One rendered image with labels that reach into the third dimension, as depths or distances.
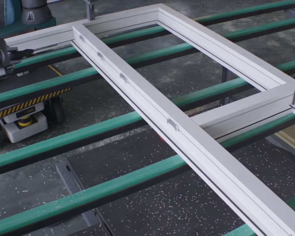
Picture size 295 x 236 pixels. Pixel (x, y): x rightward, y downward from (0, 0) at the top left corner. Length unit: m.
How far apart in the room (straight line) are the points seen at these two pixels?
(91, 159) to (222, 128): 0.57
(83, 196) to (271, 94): 0.63
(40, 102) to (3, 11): 1.26
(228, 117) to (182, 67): 2.25
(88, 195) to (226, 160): 0.34
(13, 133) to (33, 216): 1.61
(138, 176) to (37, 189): 1.34
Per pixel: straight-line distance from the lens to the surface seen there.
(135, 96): 1.28
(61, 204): 0.98
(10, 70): 1.46
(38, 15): 2.42
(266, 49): 3.80
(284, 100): 1.28
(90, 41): 1.56
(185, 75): 3.23
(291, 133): 1.61
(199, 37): 1.65
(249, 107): 1.17
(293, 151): 1.59
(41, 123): 2.60
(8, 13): 1.35
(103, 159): 1.50
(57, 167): 1.55
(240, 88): 1.43
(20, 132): 2.56
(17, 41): 1.68
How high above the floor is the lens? 1.56
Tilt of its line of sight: 34 degrees down
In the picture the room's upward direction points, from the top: 1 degrees counter-clockwise
